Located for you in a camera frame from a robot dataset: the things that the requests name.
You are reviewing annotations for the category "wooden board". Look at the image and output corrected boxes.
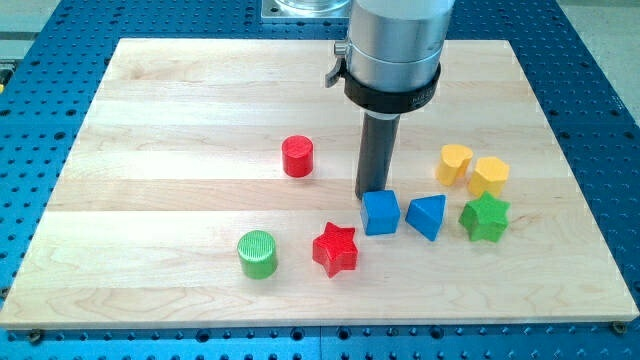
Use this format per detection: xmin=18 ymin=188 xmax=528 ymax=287
xmin=1 ymin=39 xmax=638 ymax=330

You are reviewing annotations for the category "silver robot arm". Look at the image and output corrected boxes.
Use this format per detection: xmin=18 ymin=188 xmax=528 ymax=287
xmin=325 ymin=0 xmax=455 ymax=120

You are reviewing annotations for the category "green cylinder block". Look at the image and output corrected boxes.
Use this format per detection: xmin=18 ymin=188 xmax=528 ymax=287
xmin=237 ymin=230 xmax=278 ymax=279

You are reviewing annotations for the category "yellow pentagon block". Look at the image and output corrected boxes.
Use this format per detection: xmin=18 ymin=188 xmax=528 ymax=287
xmin=468 ymin=157 xmax=510 ymax=197

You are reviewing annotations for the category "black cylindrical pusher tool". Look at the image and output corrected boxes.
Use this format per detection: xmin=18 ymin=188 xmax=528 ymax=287
xmin=355 ymin=112 xmax=400 ymax=199

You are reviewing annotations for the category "blue cube block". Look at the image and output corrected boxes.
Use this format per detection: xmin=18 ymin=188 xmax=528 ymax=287
xmin=360 ymin=190 xmax=401 ymax=236

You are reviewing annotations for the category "blue triangle block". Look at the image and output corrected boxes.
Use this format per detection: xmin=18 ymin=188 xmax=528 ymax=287
xmin=405 ymin=194 xmax=446 ymax=241

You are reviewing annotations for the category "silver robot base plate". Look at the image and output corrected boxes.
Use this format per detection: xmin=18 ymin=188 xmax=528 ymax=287
xmin=260 ymin=0 xmax=351 ymax=23

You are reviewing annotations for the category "yellow heart block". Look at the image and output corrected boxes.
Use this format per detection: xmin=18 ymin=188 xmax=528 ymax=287
xmin=435 ymin=144 xmax=474 ymax=186

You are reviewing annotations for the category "green star block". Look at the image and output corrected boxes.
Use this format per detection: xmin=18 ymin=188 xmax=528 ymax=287
xmin=458 ymin=191 xmax=511 ymax=243

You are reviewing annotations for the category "red cylinder block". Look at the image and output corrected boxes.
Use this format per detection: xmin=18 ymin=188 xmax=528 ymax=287
xmin=281 ymin=135 xmax=314 ymax=178

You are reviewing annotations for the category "red star block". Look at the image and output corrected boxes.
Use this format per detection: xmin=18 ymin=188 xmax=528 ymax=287
xmin=312 ymin=222 xmax=358 ymax=278

